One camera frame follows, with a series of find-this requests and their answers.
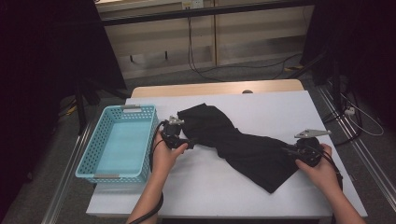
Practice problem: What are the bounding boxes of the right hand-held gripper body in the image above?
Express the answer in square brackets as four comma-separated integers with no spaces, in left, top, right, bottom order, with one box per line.
[290,129,332,167]

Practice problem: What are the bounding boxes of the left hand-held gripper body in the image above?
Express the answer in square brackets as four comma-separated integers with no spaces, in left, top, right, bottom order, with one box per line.
[162,115,190,150]

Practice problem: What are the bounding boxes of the black pants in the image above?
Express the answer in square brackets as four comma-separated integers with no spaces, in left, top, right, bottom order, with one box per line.
[177,103,300,194]

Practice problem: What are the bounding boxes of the light blue plastic basket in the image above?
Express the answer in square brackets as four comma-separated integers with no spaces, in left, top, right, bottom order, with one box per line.
[75,104,160,185]

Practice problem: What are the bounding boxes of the person's left hand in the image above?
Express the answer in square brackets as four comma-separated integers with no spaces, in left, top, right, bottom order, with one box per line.
[151,132,190,180]

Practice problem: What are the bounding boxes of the person's right hand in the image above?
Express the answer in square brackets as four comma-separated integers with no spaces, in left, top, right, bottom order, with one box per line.
[295,143,342,195]

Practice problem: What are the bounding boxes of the wooden table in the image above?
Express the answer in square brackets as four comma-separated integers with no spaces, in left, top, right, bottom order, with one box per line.
[130,78,305,99]

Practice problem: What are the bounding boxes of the black stand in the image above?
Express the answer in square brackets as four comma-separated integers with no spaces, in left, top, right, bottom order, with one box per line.
[288,49,344,106]
[74,78,132,136]

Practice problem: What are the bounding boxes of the black curtain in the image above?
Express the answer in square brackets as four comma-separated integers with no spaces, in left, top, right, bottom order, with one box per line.
[0,0,127,200]
[300,0,396,125]

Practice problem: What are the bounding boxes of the left hand-held gripper cable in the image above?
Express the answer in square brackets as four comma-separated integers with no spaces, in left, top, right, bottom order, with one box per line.
[127,120,171,224]

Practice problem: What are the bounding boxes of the hand-held gripper cable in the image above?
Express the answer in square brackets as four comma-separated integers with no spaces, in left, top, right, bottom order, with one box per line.
[127,120,171,224]
[320,148,344,224]

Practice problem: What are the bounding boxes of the right hand-held gripper cable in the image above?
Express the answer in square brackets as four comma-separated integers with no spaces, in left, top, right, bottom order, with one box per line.
[320,148,344,224]

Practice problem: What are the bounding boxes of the black floor cable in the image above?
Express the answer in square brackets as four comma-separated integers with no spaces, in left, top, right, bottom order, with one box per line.
[321,90,363,147]

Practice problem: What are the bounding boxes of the aluminium floor rail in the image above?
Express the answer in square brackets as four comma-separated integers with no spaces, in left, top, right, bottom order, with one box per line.
[41,120,94,224]
[316,83,396,203]

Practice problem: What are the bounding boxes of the white cable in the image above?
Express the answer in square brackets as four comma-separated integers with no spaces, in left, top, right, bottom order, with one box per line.
[340,92,386,137]

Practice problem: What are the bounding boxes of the black power cable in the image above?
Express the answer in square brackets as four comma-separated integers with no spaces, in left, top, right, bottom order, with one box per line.
[186,15,303,82]

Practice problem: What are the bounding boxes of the white wall socket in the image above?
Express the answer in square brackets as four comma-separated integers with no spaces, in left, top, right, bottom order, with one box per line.
[181,0,205,9]

